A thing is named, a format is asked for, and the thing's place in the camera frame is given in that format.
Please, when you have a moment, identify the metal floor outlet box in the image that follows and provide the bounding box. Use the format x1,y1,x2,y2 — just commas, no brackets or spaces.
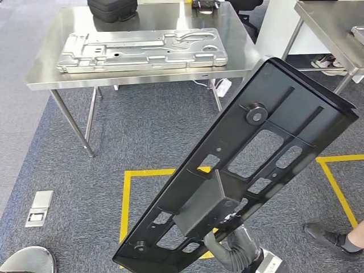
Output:
25,190,54,228

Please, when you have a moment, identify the white power cable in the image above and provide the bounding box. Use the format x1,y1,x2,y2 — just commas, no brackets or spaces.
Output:
193,79,217,89

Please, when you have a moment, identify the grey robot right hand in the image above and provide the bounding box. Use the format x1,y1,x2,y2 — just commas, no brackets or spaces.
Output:
203,222,265,273

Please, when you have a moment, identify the person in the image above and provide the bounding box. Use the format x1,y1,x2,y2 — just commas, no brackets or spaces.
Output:
303,220,364,262

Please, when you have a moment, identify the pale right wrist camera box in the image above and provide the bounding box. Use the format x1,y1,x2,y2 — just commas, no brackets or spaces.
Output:
255,249,289,273

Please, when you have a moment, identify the person's white shoe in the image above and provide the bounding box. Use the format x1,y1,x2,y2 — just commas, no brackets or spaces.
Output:
310,54,336,69
322,60,347,77

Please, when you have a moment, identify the white power strip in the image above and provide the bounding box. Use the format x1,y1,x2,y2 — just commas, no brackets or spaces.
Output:
216,78,233,98

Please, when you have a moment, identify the steel workbench table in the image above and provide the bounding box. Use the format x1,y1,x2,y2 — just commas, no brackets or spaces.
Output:
25,2,262,158
281,0,364,95

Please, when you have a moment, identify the black plastic panel part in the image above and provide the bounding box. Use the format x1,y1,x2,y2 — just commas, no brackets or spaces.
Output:
112,56,359,273

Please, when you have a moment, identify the chrome round post base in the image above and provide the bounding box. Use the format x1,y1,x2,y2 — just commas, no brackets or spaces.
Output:
0,246,57,273

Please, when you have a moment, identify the black flat panel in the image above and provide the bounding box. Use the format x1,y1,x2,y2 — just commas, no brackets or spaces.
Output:
87,0,139,23

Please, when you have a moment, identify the grey handheld remote controller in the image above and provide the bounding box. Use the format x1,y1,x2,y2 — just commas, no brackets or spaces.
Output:
192,0,221,15

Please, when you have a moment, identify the white cabinet panel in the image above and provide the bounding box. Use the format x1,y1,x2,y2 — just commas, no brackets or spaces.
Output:
254,0,331,59

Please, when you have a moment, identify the grey metal stamped plate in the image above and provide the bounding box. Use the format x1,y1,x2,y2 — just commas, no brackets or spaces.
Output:
56,27,228,74
351,25,364,46

